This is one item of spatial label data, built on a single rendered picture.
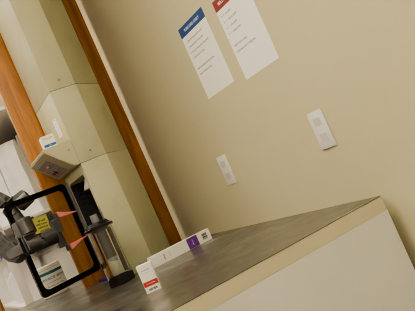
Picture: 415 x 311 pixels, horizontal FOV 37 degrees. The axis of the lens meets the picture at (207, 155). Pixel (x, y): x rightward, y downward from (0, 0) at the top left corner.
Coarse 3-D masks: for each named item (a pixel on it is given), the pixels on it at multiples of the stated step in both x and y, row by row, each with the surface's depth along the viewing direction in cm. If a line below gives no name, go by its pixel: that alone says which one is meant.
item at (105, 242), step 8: (96, 232) 224; (104, 232) 225; (112, 232) 227; (96, 240) 224; (104, 240) 224; (112, 240) 225; (96, 248) 225; (104, 248) 224; (112, 248) 225; (120, 248) 227; (104, 256) 224; (112, 256) 224; (120, 256) 226; (104, 264) 225; (112, 264) 224; (120, 264) 225; (128, 264) 228; (104, 272) 226; (112, 272) 224; (120, 272) 224
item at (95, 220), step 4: (92, 216) 227; (96, 216) 228; (92, 220) 228; (96, 220) 227; (100, 220) 226; (104, 220) 226; (108, 220) 228; (92, 224) 225; (96, 224) 225; (100, 224) 225; (88, 228) 225
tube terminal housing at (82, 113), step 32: (64, 96) 243; (96, 96) 258; (64, 128) 242; (96, 128) 247; (96, 160) 243; (128, 160) 261; (96, 192) 241; (128, 192) 249; (128, 224) 243; (160, 224) 263; (128, 256) 241
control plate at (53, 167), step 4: (44, 164) 250; (48, 164) 248; (52, 164) 246; (40, 168) 259; (44, 168) 256; (48, 168) 255; (52, 168) 253; (56, 168) 251; (60, 168) 249; (64, 168) 247; (44, 172) 262; (48, 172) 260; (52, 172) 258; (60, 172) 255; (56, 176) 263
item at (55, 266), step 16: (16, 208) 248; (32, 208) 253; (48, 208) 258; (64, 208) 263; (48, 224) 255; (64, 224) 261; (32, 256) 246; (48, 256) 251; (64, 256) 256; (80, 256) 261; (48, 272) 248; (64, 272) 253; (80, 272) 258; (48, 288) 246; (64, 288) 251
